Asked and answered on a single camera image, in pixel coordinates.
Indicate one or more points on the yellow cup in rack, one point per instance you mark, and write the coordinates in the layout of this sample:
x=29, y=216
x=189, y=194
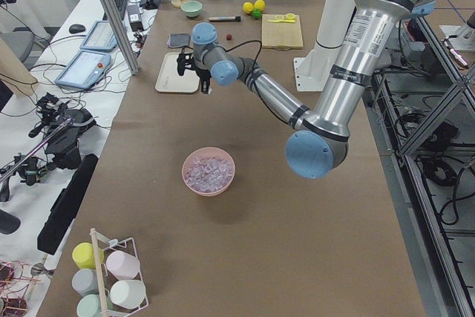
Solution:
x=83, y=256

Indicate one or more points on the bamboo cutting board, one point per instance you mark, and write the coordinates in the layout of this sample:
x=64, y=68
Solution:
x=281, y=36

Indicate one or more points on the white cup in rack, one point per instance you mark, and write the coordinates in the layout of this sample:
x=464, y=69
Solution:
x=128, y=294

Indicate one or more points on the pink bowl of ice cubes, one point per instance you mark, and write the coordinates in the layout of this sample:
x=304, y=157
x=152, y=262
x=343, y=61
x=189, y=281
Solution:
x=208, y=171

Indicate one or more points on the yellow lemon upper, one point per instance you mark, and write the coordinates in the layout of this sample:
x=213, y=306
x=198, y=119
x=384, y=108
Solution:
x=259, y=5

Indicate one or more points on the steel muddler black tip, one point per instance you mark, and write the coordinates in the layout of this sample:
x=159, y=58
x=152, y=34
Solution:
x=225, y=19

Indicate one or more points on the aluminium frame post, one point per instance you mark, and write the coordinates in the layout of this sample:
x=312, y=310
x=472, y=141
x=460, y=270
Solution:
x=120, y=33

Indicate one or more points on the lemon slice upper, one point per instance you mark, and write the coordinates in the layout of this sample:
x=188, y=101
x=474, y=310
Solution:
x=289, y=18

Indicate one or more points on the mint green bowl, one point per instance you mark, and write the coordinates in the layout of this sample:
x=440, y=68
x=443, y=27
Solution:
x=191, y=9

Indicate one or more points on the mint cup in rack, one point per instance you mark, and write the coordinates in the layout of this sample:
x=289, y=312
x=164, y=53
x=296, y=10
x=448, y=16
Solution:
x=89, y=306

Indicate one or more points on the grey folded cloth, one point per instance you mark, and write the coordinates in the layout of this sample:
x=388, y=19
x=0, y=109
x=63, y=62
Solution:
x=178, y=40

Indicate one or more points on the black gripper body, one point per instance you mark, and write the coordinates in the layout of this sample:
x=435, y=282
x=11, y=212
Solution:
x=203, y=73

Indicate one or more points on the yellow lemon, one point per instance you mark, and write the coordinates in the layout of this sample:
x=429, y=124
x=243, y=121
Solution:
x=248, y=7
x=259, y=5

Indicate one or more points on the green lime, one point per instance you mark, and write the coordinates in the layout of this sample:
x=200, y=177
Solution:
x=256, y=13

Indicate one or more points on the cream rabbit tray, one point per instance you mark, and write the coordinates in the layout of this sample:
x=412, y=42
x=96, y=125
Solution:
x=170, y=82

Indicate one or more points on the grey cup in rack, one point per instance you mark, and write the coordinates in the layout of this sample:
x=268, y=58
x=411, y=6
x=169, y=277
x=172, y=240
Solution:
x=84, y=282

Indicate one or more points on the white wire cup rack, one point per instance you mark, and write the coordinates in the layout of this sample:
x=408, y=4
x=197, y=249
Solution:
x=103, y=247

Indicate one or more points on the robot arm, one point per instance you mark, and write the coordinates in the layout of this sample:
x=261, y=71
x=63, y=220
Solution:
x=320, y=142

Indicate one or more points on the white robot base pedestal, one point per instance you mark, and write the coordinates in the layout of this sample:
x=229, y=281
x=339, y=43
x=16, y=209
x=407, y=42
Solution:
x=311, y=72

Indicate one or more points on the yellow lemon lower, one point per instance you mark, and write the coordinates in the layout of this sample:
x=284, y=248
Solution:
x=248, y=7

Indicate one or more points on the pink cup in rack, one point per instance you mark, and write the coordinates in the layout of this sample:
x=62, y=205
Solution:
x=123, y=265

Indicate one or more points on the blue teach pendant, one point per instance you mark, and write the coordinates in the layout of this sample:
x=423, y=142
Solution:
x=100, y=38
x=84, y=70

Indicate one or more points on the blue teach pendant near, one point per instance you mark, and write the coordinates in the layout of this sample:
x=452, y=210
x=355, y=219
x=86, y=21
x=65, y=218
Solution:
x=84, y=70

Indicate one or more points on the blue teach pendant far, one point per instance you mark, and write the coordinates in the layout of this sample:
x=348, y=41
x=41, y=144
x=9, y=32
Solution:
x=100, y=38

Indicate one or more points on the yellow plastic knife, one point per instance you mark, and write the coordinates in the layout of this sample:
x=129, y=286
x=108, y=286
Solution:
x=277, y=20

